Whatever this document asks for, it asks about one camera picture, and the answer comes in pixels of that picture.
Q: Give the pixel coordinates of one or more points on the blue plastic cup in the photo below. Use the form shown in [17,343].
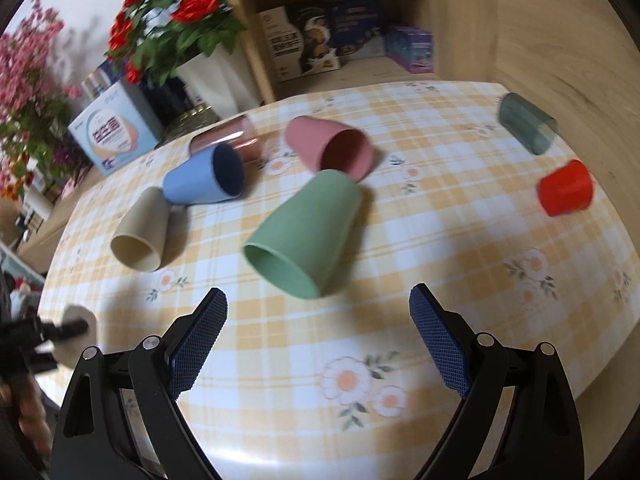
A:
[211,176]

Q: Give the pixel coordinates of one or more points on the translucent brown cup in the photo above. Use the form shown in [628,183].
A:
[238,132]

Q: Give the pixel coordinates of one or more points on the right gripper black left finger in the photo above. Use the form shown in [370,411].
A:
[120,417]

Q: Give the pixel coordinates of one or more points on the dark cookie snack box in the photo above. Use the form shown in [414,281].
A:
[311,18]

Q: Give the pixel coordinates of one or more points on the beige plastic cup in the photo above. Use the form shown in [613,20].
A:
[139,241]

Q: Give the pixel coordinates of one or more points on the translucent grey cup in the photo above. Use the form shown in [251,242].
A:
[531,126]

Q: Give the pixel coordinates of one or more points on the gold white product box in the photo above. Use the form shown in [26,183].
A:
[97,82]

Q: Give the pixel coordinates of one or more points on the purple small box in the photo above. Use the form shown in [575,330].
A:
[411,48]

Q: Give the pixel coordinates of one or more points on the white text product box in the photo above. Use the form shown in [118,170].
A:
[285,43]

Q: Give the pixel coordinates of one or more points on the pink plastic cup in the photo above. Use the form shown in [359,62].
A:
[322,144]

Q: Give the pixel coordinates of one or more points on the green plastic cup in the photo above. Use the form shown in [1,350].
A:
[297,247]

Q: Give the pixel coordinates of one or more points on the pink artificial flower plant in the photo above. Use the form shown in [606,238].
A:
[35,111]

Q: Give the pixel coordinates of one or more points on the person's left hand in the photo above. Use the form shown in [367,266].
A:
[24,393]

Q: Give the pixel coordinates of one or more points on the blue patterned box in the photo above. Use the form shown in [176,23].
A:
[358,30]

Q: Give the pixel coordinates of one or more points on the white faceted flower vase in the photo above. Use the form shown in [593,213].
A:
[222,80]

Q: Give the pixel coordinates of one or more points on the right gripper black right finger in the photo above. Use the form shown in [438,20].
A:
[516,418]

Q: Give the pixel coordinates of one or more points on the red plastic cup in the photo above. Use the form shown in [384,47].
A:
[567,190]

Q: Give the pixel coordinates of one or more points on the light blue probiotic box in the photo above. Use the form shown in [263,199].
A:
[116,128]

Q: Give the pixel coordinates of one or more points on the red rose bouquet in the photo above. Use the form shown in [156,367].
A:
[151,39]

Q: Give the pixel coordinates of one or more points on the wooden shelf unit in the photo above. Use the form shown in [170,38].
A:
[519,42]

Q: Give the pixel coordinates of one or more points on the yellow plaid floral tablecloth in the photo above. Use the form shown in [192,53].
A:
[343,387]

